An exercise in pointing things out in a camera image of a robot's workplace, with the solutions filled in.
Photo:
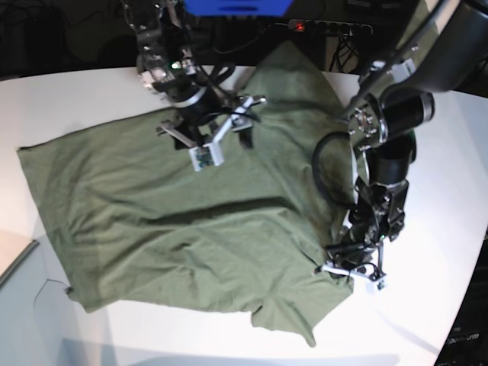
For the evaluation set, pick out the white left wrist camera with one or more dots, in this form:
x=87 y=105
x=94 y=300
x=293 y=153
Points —
x=370 y=283

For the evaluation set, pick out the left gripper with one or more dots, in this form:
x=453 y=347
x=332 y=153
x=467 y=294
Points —
x=361 y=249

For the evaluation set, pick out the green t-shirt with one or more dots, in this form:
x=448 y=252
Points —
x=130 y=219

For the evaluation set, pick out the blue plastic box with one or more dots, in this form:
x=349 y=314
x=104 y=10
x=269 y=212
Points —
x=210 y=8

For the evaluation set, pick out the black device with label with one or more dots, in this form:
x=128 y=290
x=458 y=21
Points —
x=466 y=343

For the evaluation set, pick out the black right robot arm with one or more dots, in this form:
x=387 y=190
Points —
x=167 y=66

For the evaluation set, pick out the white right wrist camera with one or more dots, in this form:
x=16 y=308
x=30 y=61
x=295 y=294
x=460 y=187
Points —
x=207 y=155

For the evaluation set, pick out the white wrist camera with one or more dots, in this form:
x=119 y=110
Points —
x=207 y=155
x=370 y=283

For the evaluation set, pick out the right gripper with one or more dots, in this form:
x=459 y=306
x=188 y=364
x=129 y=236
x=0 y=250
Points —
x=205 y=118

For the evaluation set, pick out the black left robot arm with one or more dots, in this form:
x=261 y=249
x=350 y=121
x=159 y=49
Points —
x=395 y=96

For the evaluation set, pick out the white power strip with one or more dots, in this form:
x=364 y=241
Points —
x=329 y=28

